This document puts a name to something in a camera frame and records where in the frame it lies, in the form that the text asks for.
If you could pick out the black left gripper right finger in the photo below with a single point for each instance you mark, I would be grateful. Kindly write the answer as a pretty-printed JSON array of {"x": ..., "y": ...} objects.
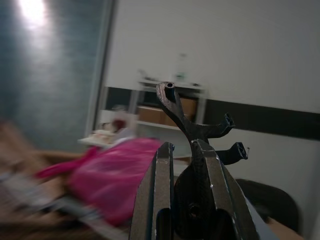
[{"x": 225, "y": 190}]

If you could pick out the black forked plastic part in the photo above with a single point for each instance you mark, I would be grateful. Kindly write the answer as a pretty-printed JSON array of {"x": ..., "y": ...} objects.
[{"x": 186, "y": 125}]

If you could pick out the small white table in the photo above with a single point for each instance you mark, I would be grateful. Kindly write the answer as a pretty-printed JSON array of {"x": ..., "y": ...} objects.
[{"x": 100, "y": 140}]

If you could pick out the grey metal door frame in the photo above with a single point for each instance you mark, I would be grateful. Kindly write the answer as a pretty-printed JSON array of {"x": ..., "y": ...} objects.
[{"x": 102, "y": 65}]

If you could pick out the pink fabric bag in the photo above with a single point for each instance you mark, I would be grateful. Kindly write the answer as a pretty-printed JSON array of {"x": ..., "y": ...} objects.
[{"x": 112, "y": 172}]

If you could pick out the black chair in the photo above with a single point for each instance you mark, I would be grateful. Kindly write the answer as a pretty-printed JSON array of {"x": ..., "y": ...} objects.
[{"x": 272, "y": 200}]

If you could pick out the white metal shelf rack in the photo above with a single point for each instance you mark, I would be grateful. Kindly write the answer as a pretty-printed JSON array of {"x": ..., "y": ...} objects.
[{"x": 147, "y": 125}]

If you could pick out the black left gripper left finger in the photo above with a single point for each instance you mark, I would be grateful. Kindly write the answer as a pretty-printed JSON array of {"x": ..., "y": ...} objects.
[{"x": 147, "y": 195}]

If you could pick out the brown cardboard box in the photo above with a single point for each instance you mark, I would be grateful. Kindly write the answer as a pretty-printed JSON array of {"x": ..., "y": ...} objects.
[
  {"x": 150, "y": 114},
  {"x": 186, "y": 110}
]

